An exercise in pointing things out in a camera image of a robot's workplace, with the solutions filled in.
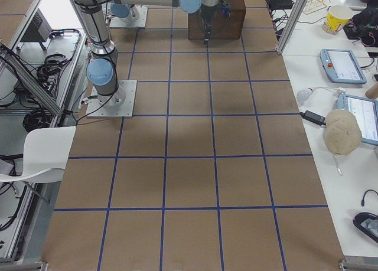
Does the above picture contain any black cable bundle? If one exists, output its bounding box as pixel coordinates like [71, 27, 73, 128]
[35, 53, 71, 89]

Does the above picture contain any blue teach pendant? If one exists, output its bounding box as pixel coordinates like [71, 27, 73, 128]
[320, 49, 367, 84]
[337, 94, 377, 145]

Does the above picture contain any aluminium frame post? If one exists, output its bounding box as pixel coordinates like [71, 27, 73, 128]
[276, 0, 307, 54]

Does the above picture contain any beige cap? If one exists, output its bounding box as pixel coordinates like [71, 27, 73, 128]
[323, 109, 362, 155]

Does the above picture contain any lower blue teach pendant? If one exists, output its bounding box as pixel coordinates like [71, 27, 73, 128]
[337, 94, 377, 145]

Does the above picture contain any dark wooden drawer cabinet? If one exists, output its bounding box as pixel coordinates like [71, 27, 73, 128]
[187, 0, 247, 41]

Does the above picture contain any upper blue teach pendant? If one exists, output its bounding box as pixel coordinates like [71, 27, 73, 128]
[320, 49, 367, 84]

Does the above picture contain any black case with glasses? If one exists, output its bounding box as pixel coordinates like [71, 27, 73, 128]
[353, 212, 378, 243]

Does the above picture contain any grey control box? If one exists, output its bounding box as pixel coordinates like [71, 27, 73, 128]
[21, 9, 52, 50]

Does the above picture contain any white plastic chair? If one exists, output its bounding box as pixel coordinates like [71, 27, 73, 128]
[1, 126, 76, 183]

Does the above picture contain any black power adapter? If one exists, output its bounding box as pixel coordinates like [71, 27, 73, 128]
[300, 110, 326, 126]

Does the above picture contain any yellow popcorn bucket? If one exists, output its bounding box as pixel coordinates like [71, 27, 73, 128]
[322, 5, 353, 35]

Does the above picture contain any white light bulb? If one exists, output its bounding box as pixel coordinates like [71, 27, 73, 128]
[296, 88, 314, 104]

